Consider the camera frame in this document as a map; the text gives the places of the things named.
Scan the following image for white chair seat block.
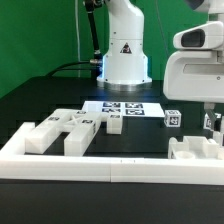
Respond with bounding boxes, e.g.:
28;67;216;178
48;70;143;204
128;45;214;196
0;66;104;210
168;136;224;160

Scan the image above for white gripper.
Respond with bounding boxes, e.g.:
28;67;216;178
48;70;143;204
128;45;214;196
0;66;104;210
163;0;224;131

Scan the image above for black robot cable hose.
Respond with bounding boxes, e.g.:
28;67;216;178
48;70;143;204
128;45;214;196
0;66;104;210
45;0;103;78

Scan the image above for white chair back frame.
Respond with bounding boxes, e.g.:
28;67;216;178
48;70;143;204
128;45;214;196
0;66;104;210
25;109;101;157

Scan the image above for white paper marker sheet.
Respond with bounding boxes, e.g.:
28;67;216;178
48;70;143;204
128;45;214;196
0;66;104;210
82;101;164;118

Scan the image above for white U-shaped fence frame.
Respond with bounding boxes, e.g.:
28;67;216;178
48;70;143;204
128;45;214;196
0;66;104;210
0;122;224;186

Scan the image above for thin white hanging cable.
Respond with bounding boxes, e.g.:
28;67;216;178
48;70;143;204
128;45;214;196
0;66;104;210
76;0;82;78

